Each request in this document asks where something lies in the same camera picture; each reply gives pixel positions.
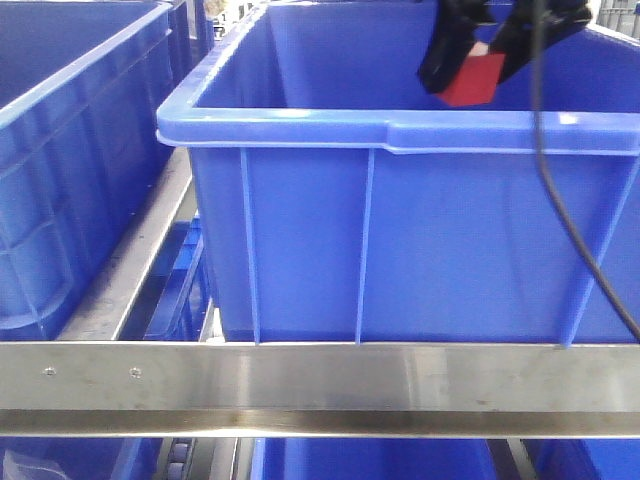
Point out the stainless steel shelf rail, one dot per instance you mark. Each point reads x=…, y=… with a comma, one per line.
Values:
x=437, y=390

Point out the lower blue crate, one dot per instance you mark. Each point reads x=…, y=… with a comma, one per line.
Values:
x=369, y=458

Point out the blue crate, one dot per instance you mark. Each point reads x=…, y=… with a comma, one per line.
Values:
x=341, y=202
x=369, y=458
x=80, y=86

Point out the upper left blue crate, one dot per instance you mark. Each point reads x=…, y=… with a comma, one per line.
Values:
x=80, y=86

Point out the upper middle blue crate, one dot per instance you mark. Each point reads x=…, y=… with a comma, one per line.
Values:
x=341, y=202

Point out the red cube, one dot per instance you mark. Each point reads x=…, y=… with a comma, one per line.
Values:
x=476, y=81

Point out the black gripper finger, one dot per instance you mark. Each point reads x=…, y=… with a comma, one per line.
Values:
x=452, y=39
x=533, y=26

